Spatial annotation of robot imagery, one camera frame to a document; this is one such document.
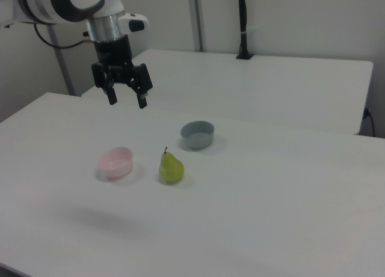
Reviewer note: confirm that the black camera pole with base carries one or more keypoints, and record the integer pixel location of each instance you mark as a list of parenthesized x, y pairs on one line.
[(243, 24)]

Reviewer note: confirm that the grey bowl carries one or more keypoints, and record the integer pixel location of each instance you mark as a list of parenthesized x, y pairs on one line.
[(197, 137)]

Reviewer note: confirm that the aluminium frame post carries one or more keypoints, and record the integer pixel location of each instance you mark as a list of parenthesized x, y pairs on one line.
[(197, 18)]

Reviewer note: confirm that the green pear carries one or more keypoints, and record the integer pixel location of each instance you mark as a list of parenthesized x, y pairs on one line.
[(171, 168)]

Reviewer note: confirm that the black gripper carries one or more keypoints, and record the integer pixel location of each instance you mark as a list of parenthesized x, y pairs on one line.
[(114, 52)]

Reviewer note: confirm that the pink bowl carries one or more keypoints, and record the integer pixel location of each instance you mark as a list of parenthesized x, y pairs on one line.
[(115, 164)]

